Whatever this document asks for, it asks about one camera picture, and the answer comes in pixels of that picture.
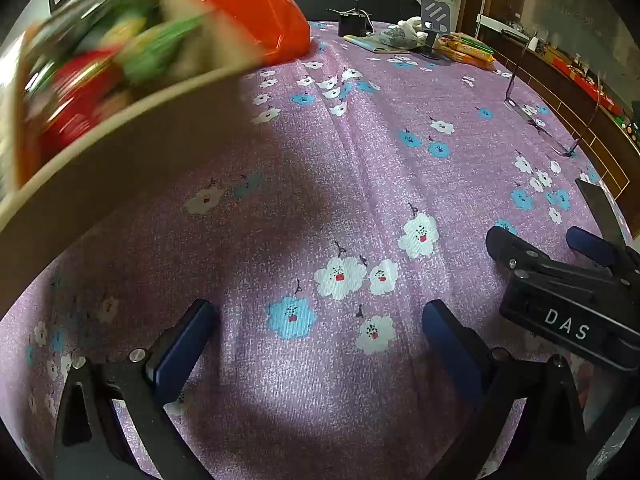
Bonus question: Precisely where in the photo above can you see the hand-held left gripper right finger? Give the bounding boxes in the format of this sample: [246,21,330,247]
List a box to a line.
[421,300,588,480]

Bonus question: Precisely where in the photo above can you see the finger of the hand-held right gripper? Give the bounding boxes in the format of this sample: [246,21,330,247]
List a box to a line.
[486,225,556,281]
[566,177,640,281]

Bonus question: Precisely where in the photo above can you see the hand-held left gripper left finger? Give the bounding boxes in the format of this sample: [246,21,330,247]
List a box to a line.
[52,298,221,480]

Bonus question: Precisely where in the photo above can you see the cardboard box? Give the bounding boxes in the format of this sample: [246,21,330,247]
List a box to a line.
[0,0,266,321]

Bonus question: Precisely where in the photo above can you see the pile of assorted snack packets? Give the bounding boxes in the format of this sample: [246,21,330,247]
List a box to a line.
[10,0,211,186]

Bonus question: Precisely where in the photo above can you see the wooden sideboard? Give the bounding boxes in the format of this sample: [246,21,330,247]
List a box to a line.
[492,42,640,241]

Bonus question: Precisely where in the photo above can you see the purple floral tablecloth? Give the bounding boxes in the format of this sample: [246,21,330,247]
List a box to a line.
[0,20,633,480]

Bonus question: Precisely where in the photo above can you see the orange packet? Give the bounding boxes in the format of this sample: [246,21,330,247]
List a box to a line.
[450,50,496,71]

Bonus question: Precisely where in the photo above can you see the yellow packet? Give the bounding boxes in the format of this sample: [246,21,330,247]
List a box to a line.
[440,34,493,56]

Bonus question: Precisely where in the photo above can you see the grey phone stand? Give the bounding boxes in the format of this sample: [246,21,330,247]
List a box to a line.
[417,0,453,61]

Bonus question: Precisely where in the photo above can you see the blue book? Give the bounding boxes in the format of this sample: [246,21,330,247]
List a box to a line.
[344,34,411,54]

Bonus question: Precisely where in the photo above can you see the black sofa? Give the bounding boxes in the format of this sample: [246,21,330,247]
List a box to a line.
[285,0,481,36]

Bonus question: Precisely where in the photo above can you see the small black box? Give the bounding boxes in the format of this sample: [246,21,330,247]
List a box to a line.
[327,7,373,38]

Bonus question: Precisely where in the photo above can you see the red plastic bag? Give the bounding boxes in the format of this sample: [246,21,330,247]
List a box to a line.
[155,0,312,68]

